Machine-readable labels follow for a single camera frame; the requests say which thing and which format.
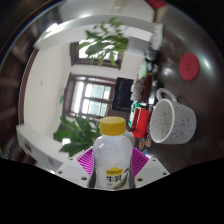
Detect white speckled mug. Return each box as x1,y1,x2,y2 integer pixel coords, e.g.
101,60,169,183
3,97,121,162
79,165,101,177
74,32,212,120
149,87,198,145

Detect wide dark-framed window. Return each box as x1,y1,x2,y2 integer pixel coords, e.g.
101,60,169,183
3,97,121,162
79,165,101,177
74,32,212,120
69,42,123,69

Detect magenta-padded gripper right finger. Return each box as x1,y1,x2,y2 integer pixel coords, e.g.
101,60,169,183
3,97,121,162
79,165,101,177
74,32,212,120
131,147,171,188

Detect bushy leafy plant, white pot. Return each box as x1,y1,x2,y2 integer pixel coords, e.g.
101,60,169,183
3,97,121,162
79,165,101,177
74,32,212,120
76,18,129,68

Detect dark wooden glazed door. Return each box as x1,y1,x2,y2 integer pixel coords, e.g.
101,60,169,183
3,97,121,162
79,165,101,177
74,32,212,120
63,73,116,119

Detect green box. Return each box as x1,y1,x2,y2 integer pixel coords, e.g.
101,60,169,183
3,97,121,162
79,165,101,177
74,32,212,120
129,101,148,118

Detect black chair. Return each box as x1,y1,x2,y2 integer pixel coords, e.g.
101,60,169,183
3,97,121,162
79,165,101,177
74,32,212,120
112,77,136,113

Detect flat round red coaster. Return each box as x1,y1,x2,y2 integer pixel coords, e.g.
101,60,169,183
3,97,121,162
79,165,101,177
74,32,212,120
178,52,200,82

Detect yellow-capped clear drink bottle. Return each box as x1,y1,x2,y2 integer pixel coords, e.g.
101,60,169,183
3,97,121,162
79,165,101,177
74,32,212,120
89,116,134,191

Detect tray of small cups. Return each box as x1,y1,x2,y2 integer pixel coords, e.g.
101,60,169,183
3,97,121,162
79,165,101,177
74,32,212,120
131,78,153,101

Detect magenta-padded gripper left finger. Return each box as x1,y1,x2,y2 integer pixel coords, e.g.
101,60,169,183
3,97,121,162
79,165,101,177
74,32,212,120
54,147,96,189

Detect red plastic box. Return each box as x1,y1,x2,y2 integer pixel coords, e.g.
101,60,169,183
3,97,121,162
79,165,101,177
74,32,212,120
131,107,152,139

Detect tall leafy plant, white pot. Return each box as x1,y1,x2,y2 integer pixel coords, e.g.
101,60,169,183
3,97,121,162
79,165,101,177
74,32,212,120
53,114,111,158

